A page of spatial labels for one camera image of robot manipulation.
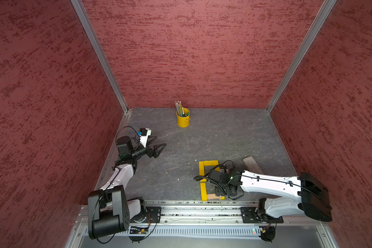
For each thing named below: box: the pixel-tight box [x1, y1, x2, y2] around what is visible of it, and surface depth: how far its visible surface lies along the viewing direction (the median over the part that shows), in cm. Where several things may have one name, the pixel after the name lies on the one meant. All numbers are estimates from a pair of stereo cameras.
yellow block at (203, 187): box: [200, 178, 208, 201], surface depth 82 cm
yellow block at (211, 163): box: [203, 160, 219, 166], surface depth 94 cm
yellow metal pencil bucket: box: [176, 107, 191, 128], surface depth 108 cm
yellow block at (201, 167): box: [198, 161, 205, 177], surface depth 92 cm
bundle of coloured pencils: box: [174, 100, 185, 117], surface depth 105 cm
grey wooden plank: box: [242, 156, 265, 175], surface depth 91 cm
